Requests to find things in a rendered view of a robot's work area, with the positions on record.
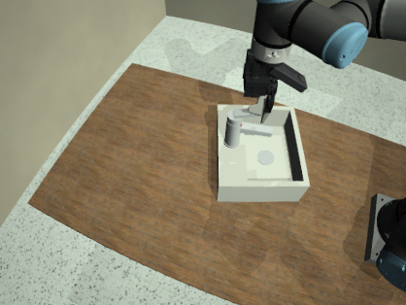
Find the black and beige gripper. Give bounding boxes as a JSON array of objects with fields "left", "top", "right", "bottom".
[{"left": 243, "top": 49, "right": 283, "bottom": 123}]

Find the white square sink basin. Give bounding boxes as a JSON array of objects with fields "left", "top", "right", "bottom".
[{"left": 217, "top": 105, "right": 310, "bottom": 202}]

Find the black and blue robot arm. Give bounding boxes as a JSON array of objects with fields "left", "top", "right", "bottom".
[{"left": 251, "top": 0, "right": 406, "bottom": 292}]

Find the grey mixer tap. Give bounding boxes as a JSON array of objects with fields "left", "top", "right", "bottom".
[{"left": 223, "top": 109, "right": 273, "bottom": 149}]

